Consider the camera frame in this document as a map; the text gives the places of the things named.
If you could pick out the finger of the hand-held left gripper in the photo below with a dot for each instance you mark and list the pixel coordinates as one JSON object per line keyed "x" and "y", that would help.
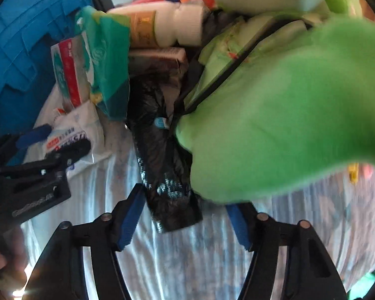
{"x": 34, "y": 134}
{"x": 75, "y": 148}

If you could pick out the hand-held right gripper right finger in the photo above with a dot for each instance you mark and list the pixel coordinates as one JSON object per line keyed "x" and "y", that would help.
{"x": 239, "y": 223}

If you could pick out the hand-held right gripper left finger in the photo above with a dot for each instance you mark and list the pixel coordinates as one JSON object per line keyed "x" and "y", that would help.
{"x": 131, "y": 217}

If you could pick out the white printed plastic bag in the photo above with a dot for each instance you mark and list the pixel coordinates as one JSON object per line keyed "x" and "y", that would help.
{"x": 81, "y": 125}

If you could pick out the black bag roll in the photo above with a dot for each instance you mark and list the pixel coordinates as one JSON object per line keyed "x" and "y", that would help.
{"x": 162, "y": 168}

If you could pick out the blue plastic crate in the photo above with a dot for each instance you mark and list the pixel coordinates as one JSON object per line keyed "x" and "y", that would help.
{"x": 25, "y": 37}

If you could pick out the person's left hand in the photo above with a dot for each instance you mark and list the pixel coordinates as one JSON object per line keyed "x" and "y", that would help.
{"x": 0, "y": 261}

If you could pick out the red white packet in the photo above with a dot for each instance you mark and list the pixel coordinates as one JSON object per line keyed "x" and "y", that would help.
{"x": 71, "y": 72}

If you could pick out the green plush backpack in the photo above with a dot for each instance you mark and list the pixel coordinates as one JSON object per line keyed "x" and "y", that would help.
{"x": 284, "y": 115}

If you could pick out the brown cardboard box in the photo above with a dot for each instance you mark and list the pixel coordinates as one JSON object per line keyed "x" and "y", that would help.
{"x": 156, "y": 57}

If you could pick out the white bottle orange label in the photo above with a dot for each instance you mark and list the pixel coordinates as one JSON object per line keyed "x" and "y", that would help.
{"x": 181, "y": 22}

